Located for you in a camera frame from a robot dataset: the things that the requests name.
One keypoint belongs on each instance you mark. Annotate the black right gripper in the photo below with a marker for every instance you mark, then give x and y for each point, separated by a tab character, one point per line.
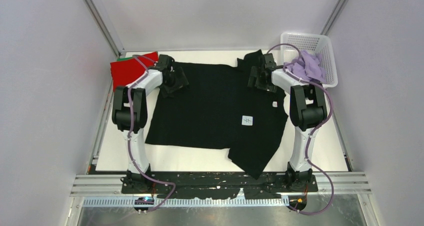
254	71

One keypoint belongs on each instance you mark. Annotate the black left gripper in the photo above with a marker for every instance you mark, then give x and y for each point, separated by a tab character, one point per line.
180	83

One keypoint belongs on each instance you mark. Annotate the black t shirt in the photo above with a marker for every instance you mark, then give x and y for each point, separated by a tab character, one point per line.
218	110

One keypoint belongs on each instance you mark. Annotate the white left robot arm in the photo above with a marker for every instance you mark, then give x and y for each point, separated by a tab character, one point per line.
130	114

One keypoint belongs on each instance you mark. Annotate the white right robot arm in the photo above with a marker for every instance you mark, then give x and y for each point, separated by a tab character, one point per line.
307	112

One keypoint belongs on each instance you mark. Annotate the red folded t shirt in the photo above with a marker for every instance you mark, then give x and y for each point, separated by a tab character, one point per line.
126	72

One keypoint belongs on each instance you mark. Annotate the purple crumpled t shirt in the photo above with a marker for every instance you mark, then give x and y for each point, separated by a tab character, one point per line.
308	67

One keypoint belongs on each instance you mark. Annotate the green folded t shirt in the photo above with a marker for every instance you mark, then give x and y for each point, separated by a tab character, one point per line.
124	58

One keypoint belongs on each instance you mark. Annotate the white plastic basket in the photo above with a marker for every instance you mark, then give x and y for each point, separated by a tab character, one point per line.
313	44

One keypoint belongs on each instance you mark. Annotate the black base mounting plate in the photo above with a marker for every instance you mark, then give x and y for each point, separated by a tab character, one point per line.
214	185

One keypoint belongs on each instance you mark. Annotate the left aluminium corner post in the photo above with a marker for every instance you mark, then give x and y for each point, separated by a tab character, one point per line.
106	28

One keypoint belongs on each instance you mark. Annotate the aluminium corner post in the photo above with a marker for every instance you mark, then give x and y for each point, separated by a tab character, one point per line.
334	15
106	28

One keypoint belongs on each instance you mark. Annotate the white slotted cable duct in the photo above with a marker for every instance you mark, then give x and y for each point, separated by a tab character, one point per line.
144	202

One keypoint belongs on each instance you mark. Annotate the right aluminium corner post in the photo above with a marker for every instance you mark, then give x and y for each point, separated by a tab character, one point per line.
334	15

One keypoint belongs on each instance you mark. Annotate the aluminium frame rail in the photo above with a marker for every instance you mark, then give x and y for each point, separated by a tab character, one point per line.
87	185

